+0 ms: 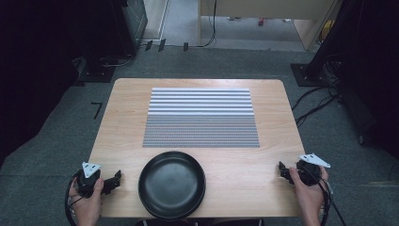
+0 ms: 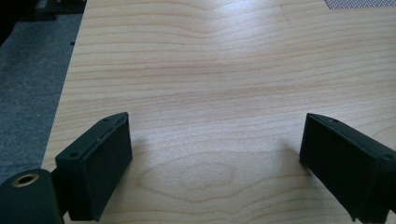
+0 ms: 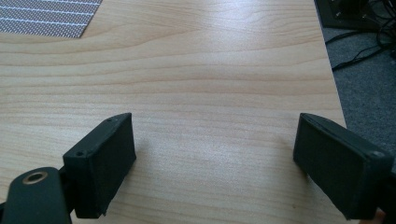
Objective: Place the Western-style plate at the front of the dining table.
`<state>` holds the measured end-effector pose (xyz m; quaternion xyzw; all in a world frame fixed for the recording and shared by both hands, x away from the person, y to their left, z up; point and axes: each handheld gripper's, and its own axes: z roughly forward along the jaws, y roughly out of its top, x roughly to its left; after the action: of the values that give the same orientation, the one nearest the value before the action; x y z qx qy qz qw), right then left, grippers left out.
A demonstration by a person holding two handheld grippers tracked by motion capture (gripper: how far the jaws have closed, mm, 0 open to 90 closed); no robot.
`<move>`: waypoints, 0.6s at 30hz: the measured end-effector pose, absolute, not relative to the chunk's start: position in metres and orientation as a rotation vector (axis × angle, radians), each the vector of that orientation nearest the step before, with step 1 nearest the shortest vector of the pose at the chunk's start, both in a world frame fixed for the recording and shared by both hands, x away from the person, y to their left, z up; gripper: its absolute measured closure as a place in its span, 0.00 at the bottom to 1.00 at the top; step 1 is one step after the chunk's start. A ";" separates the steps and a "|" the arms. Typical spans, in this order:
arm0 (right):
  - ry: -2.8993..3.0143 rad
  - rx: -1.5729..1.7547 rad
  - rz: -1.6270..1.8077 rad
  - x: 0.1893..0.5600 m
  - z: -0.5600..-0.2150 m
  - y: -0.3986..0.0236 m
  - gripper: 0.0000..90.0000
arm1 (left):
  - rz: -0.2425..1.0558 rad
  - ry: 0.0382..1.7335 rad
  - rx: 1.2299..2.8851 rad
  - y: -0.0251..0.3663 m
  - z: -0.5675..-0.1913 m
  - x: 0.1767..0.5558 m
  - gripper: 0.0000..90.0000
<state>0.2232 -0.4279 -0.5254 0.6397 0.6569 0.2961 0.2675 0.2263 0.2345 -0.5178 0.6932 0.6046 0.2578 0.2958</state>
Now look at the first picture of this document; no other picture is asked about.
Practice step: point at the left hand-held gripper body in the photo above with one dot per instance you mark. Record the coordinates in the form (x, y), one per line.
(88, 182)

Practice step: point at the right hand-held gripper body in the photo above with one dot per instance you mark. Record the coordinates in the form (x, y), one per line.
(309, 171)

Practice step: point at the black stand base plate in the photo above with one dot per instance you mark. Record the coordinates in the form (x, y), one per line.
(97, 73)
(309, 75)

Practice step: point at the yellow object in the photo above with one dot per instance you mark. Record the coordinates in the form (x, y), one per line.
(327, 29)

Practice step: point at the dark glass-front cabinet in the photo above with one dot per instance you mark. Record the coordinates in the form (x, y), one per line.
(135, 25)

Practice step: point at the person's left hand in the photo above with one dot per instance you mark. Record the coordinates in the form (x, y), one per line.
(88, 207)

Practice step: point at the grey striped placemat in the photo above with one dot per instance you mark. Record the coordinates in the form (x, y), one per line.
(200, 119)

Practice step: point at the black round plate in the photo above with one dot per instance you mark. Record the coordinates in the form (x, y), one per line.
(172, 185)

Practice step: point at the small red object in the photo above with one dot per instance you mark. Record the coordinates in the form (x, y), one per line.
(261, 21)

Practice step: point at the person's right hand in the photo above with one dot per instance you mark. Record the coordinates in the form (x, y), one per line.
(309, 197)

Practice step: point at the dark curtain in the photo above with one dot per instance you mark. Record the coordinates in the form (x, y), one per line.
(34, 69)
(370, 78)

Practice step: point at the light wooden desk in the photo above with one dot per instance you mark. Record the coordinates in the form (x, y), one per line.
(307, 34)

